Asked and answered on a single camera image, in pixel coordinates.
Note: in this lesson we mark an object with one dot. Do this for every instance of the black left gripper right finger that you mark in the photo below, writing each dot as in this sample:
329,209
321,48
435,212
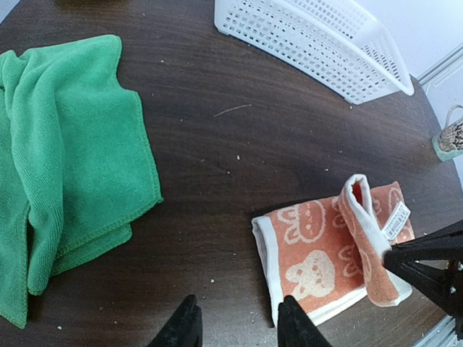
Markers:
295,328

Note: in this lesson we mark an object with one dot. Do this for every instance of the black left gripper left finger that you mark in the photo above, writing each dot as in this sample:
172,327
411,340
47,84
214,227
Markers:
184,328

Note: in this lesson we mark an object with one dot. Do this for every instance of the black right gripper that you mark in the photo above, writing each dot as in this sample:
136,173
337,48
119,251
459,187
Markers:
434,260

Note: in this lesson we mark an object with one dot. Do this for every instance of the orange bunny pattern towel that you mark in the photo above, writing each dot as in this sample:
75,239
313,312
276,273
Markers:
328,253

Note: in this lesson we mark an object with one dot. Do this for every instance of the green microfiber towel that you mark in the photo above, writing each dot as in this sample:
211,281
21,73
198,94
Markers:
76,164

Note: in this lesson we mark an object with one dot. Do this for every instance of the cream patterned ceramic mug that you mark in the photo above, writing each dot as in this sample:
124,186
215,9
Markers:
447,144

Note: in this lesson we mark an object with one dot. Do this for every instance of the white plastic mesh basket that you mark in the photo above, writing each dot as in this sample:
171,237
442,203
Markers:
338,43

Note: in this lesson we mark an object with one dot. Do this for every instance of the front aluminium rail base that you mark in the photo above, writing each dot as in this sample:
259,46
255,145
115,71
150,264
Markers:
442,335

